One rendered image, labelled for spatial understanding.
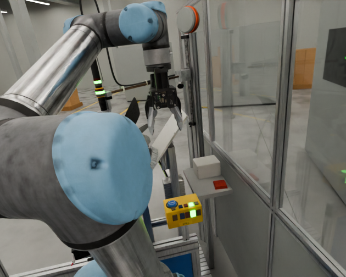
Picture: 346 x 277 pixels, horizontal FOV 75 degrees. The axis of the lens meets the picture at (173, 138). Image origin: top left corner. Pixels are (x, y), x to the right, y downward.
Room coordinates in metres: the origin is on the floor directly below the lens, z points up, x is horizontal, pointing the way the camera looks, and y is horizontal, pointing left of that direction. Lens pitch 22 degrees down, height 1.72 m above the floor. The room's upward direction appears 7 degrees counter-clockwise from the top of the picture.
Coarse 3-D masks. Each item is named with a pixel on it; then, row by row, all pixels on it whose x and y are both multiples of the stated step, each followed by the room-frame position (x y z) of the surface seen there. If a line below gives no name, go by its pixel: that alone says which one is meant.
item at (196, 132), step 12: (192, 36) 1.62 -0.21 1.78; (192, 48) 1.61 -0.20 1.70; (192, 60) 1.60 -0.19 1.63; (192, 72) 1.61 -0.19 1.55; (192, 84) 1.62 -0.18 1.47; (192, 96) 1.62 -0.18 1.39; (192, 132) 1.65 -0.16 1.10; (192, 144) 1.65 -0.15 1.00; (192, 156) 1.66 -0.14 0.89; (204, 156) 1.64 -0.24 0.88; (204, 216) 1.60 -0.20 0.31; (204, 228) 1.61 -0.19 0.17; (204, 240) 1.62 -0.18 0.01
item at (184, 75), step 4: (184, 68) 1.63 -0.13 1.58; (188, 68) 1.60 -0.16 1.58; (176, 72) 1.56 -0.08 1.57; (180, 72) 1.53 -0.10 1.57; (184, 72) 1.54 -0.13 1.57; (188, 72) 1.57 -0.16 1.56; (180, 76) 1.54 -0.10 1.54; (184, 76) 1.54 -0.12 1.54; (188, 76) 1.57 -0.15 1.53; (176, 80) 1.57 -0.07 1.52; (180, 80) 1.54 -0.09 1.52; (184, 80) 1.54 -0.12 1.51; (188, 80) 1.61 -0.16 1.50
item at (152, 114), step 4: (152, 108) 0.67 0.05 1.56; (152, 112) 0.66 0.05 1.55; (156, 112) 0.68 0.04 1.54; (148, 116) 0.68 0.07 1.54; (152, 116) 0.66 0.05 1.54; (148, 120) 0.68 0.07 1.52; (152, 120) 0.64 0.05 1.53; (148, 124) 0.68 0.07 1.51; (152, 124) 0.68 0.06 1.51; (148, 128) 0.68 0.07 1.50; (152, 128) 0.68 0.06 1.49; (152, 132) 0.68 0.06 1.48
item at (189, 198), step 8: (168, 200) 0.87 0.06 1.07; (176, 200) 0.86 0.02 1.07; (184, 200) 0.86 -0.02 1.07; (192, 200) 0.85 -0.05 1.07; (168, 208) 0.81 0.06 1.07; (176, 208) 0.81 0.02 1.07; (184, 208) 0.80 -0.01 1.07; (192, 208) 0.80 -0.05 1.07; (200, 208) 0.81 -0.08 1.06; (168, 216) 0.79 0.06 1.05; (200, 216) 0.81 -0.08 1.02; (168, 224) 0.79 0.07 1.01; (176, 224) 0.79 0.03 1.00; (184, 224) 0.79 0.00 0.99
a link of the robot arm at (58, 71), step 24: (72, 24) 0.58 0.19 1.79; (96, 24) 0.56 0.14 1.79; (72, 48) 0.46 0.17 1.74; (96, 48) 0.53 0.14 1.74; (48, 72) 0.38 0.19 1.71; (72, 72) 0.42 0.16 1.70; (0, 96) 0.31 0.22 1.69; (24, 96) 0.33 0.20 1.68; (48, 96) 0.35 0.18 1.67; (0, 120) 0.34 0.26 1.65
